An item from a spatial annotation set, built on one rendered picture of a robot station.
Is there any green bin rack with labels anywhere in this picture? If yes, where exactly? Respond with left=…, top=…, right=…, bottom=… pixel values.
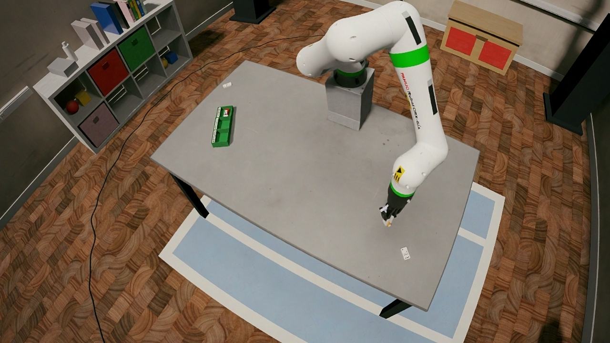
left=211, top=105, right=234, bottom=148

